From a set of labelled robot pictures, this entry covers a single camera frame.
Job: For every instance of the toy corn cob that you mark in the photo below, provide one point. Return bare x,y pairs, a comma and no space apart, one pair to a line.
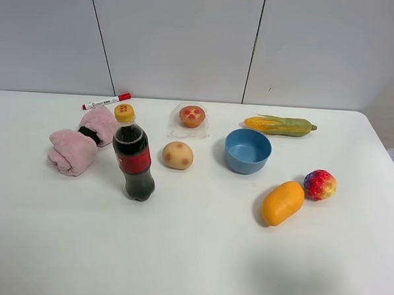
288,127

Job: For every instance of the blue plastic bowl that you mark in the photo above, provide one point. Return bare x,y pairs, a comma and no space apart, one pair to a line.
246,151

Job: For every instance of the cola bottle yellow cap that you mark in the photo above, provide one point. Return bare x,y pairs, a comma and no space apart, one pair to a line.
130,143

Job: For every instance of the red toy strawberry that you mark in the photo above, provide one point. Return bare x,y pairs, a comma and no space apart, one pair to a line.
320,185

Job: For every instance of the beige spotted bun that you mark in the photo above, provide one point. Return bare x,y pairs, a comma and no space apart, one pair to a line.
177,155

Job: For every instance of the wrapped orange muffin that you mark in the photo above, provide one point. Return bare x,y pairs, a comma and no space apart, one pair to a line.
188,121

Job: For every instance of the orange toy mango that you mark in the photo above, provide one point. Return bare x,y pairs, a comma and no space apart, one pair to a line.
284,201

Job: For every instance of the pink rolled towel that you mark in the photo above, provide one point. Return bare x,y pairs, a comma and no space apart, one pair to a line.
72,152

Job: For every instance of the red whiteboard marker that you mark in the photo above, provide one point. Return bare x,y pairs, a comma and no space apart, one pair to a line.
121,97

